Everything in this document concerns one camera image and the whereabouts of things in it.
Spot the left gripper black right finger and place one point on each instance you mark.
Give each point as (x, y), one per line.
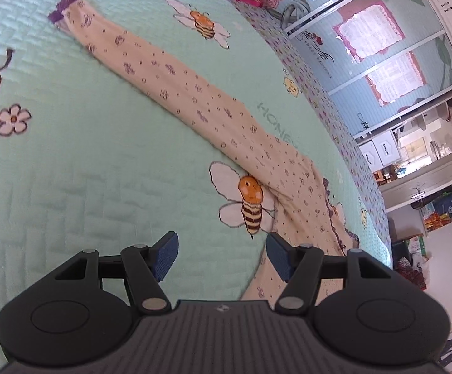
(300, 269)

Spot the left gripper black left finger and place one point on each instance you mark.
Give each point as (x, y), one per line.
(145, 267)

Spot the beige patterned pajama garment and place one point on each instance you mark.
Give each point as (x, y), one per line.
(218, 136)

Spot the red black clothes pile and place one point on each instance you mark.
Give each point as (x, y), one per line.
(411, 260)

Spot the green bee quilt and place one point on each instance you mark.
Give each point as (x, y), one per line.
(42, 199)

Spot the white drawer cabinet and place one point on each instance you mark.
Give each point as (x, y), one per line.
(380, 151)

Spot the grey room door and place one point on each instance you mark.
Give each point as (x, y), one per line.
(417, 185)

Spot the colourful hanging bags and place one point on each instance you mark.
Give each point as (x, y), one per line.
(437, 213)

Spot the blue sliding wardrobe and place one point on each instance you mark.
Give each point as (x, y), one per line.
(376, 59)

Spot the purple dotted bedsheet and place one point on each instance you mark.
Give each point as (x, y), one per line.
(317, 129)

